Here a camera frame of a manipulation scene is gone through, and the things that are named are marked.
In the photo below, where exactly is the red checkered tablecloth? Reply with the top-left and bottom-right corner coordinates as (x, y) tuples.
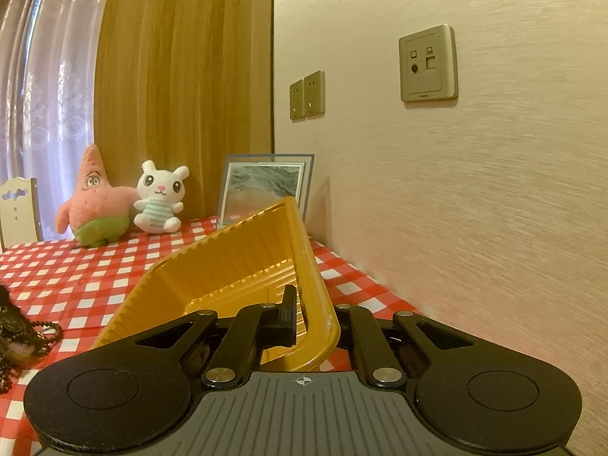
(0, 216), (428, 456)

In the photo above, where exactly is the beige wall power socket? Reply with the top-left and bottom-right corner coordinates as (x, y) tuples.
(304, 70), (326, 118)
(289, 78), (306, 120)

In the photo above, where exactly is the white lace curtain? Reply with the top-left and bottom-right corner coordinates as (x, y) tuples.
(0, 0), (117, 248)

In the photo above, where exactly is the large beige data wall socket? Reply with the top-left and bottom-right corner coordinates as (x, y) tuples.
(398, 24), (459, 103)

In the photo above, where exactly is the white carved chair back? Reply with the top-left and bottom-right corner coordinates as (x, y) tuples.
(0, 177), (43, 252)

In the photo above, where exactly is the pink starfish plush toy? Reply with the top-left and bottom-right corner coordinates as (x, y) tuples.
(54, 144), (138, 248)

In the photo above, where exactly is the dark brown bead necklace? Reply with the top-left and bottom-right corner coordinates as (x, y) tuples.
(0, 285), (64, 395)

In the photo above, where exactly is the yellow ribbed plastic tray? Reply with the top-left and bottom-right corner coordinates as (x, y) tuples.
(90, 196), (342, 374)

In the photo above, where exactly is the white bunny plush toy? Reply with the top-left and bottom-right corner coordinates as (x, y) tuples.
(132, 160), (191, 234)

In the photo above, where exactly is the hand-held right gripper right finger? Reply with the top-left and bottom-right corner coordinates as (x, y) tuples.
(334, 304), (477, 388)

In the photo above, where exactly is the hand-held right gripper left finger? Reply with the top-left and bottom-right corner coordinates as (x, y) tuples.
(122, 284), (298, 390)

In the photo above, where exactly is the blue framed picture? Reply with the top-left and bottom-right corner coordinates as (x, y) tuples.
(217, 153), (315, 230)

